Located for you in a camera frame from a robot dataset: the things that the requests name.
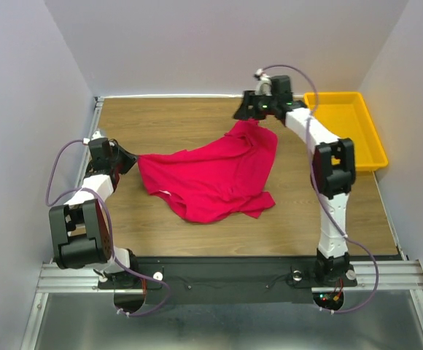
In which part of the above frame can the yellow plastic bin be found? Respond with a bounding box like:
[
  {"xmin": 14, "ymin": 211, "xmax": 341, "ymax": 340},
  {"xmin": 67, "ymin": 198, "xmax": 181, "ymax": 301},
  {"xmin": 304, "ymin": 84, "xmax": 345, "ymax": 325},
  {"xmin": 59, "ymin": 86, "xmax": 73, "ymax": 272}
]
[{"xmin": 303, "ymin": 91, "xmax": 389, "ymax": 171}]

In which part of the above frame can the red t shirt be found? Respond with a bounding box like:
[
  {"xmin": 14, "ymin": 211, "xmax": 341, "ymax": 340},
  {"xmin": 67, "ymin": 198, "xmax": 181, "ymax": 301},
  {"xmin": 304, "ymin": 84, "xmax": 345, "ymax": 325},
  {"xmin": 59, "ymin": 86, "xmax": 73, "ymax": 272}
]
[{"xmin": 138, "ymin": 120, "xmax": 278, "ymax": 224}]

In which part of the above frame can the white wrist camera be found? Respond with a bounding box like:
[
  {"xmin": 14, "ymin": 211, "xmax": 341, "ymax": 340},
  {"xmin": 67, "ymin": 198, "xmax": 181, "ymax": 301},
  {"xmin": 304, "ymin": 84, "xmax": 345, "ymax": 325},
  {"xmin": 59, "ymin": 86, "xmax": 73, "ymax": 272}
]
[
  {"xmin": 82, "ymin": 129, "xmax": 106, "ymax": 146},
  {"xmin": 254, "ymin": 69, "xmax": 272, "ymax": 96}
]

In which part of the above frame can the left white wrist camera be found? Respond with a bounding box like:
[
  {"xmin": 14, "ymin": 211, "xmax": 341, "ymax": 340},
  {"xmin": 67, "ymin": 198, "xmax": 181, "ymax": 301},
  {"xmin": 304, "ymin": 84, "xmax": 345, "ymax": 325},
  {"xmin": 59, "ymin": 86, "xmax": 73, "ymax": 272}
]
[{"xmin": 82, "ymin": 129, "xmax": 106, "ymax": 146}]

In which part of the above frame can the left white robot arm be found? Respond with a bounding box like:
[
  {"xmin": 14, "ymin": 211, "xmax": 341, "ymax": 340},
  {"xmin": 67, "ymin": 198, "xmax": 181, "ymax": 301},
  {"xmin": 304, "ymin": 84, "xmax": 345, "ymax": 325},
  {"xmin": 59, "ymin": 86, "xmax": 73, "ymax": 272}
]
[{"xmin": 45, "ymin": 131, "xmax": 141, "ymax": 289}]

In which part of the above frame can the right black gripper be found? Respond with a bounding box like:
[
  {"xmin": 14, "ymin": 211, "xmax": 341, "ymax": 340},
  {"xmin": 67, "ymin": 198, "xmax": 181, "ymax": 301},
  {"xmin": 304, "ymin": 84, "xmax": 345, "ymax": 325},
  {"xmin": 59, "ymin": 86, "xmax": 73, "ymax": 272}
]
[{"xmin": 233, "ymin": 90, "xmax": 278, "ymax": 120}]

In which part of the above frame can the aluminium frame rail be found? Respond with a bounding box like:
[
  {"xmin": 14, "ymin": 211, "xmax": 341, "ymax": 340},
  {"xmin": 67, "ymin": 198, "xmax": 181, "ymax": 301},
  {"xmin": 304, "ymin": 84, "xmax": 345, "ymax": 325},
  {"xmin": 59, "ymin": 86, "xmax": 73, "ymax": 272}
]
[{"xmin": 21, "ymin": 96, "xmax": 105, "ymax": 350}]

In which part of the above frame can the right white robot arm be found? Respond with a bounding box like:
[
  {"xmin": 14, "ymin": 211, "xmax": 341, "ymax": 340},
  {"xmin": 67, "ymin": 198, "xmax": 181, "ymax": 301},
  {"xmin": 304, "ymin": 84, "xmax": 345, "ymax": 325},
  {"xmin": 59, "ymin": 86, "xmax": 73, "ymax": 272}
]
[{"xmin": 234, "ymin": 69, "xmax": 356, "ymax": 284}]

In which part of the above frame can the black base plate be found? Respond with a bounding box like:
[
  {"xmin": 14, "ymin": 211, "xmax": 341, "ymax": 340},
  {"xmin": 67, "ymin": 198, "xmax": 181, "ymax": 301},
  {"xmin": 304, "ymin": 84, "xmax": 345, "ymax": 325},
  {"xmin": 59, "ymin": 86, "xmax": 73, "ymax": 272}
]
[{"xmin": 96, "ymin": 253, "xmax": 357, "ymax": 317}]

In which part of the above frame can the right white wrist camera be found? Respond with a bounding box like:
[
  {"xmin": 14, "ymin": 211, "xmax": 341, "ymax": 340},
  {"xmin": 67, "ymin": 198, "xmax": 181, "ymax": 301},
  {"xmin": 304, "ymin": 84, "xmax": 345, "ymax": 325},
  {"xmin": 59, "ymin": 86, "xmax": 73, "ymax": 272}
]
[{"xmin": 254, "ymin": 69, "xmax": 272, "ymax": 96}]

